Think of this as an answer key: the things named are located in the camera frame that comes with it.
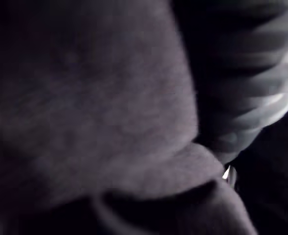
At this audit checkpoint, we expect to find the dark grey fleece garment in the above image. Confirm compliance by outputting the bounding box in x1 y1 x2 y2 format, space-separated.
0 0 259 235

